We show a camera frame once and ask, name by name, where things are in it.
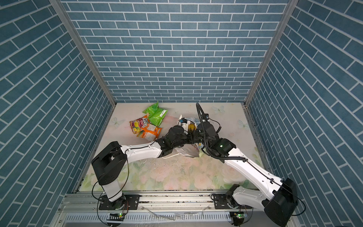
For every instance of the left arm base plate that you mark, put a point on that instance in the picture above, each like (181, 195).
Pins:
(125, 202)

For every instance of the aluminium front rail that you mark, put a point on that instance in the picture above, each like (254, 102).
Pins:
(158, 207)

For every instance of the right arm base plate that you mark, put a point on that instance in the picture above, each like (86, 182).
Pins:
(223, 202)

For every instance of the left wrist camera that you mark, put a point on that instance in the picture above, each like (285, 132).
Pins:
(175, 132)

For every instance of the corner metal post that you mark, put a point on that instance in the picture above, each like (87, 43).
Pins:
(66, 20)
(290, 7)

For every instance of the right corner metal post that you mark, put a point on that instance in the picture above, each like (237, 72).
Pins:
(290, 7)

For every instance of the green Lay's chips bag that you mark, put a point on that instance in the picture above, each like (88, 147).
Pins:
(155, 114)

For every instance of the Fox's fruits candy bag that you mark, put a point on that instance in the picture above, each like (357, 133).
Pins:
(149, 132)
(138, 124)

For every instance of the colourful paper gift bag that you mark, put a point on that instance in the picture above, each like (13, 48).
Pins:
(188, 150)

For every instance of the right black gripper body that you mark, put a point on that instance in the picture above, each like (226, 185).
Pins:
(197, 138)

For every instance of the yellow snack packet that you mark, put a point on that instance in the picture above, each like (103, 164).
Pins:
(191, 128)

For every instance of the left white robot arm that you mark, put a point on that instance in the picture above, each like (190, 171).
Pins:
(109, 163)

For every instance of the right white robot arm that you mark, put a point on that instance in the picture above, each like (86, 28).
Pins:
(277, 197)

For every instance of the left corner metal post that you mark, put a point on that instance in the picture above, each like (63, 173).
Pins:
(66, 20)

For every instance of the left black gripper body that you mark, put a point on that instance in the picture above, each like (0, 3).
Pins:
(188, 140)

